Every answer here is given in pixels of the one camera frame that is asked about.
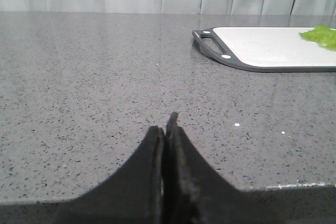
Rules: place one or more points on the green lettuce leaf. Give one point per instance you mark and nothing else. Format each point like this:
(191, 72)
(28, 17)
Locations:
(322, 35)

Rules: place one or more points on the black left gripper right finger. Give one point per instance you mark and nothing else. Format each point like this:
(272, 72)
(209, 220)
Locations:
(195, 193)

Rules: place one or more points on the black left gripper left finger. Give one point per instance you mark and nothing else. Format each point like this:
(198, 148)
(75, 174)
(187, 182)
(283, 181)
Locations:
(131, 195)

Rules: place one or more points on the white cutting board dark rim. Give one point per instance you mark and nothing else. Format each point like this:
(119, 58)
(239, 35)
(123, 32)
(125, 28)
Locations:
(265, 49)

